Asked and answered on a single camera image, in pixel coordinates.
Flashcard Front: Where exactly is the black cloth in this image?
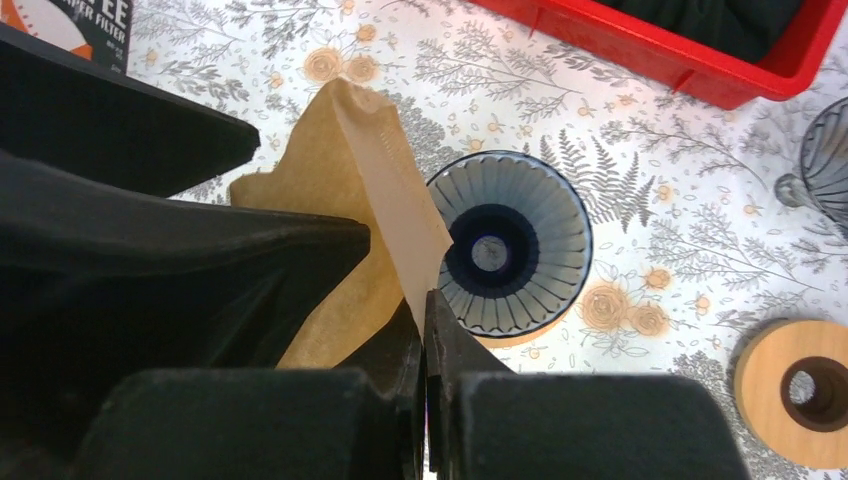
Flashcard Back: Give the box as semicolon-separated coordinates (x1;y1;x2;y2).
604;0;802;63

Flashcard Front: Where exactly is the grey glass dripper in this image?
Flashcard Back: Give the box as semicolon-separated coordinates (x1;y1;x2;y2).
774;98;847;237

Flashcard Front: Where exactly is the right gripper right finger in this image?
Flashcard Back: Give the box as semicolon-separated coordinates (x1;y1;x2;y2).
423;290;748;479

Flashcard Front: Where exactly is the orange coffee filter box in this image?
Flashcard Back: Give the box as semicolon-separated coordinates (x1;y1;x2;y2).
1;0;134;73

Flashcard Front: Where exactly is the blue glass dripper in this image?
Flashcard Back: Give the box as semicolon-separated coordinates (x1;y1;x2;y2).
427;150;593;340

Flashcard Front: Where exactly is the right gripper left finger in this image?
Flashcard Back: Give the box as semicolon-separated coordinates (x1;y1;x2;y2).
71;304;424;479

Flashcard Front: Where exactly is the red plastic bin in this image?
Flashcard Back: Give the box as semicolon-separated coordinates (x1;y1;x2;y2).
480;0;847;110

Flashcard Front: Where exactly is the single brown paper filter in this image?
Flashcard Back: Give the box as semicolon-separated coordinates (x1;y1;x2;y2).
229;78;452;369

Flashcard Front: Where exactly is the wooden ring holder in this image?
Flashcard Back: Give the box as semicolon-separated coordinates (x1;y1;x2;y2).
733;320;847;469
474;312;567;349

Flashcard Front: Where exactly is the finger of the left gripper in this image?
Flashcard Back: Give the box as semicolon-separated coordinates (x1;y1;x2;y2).
1;25;260;197
1;154;370;458

